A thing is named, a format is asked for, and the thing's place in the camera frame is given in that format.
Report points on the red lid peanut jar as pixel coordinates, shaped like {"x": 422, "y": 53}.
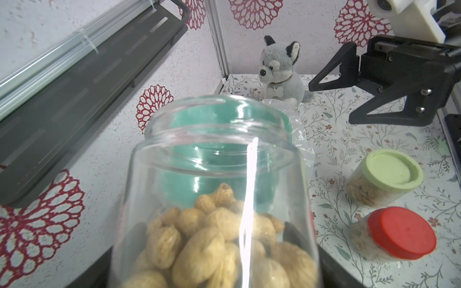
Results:
{"x": 393, "y": 234}

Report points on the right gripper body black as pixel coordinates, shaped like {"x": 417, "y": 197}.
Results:
{"x": 390, "y": 58}

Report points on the green trash bin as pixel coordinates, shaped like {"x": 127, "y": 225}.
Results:
{"x": 214, "y": 133}

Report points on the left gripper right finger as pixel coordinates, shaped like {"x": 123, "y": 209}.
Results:
{"x": 334, "y": 275}

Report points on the dark grey wall shelf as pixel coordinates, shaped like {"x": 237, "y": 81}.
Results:
{"x": 53, "y": 105}

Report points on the green lid peanut jar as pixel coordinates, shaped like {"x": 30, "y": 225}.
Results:
{"x": 382, "y": 177}

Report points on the glass peanut jar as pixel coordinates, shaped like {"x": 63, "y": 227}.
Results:
{"x": 265, "y": 240}

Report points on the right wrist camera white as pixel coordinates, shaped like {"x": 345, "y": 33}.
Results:
{"x": 410, "y": 18}

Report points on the grey husky plush toy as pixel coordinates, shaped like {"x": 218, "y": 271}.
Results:
{"x": 277, "y": 73}

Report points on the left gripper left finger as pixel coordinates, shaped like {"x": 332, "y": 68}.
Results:
{"x": 97, "y": 275}

